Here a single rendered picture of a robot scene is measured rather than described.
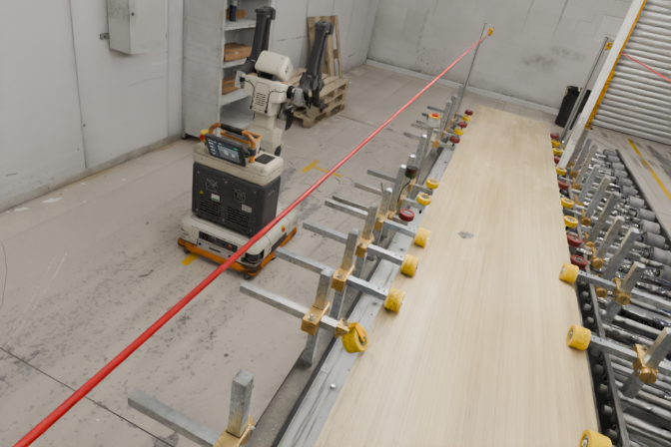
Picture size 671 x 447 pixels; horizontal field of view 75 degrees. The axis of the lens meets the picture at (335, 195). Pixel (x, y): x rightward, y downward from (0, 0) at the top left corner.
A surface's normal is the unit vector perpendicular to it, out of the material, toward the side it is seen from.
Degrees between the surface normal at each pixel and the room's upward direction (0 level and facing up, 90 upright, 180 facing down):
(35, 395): 0
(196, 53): 90
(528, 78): 90
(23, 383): 0
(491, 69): 90
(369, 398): 0
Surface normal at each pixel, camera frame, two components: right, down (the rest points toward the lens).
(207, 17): -0.37, 0.38
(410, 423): 0.18, -0.87
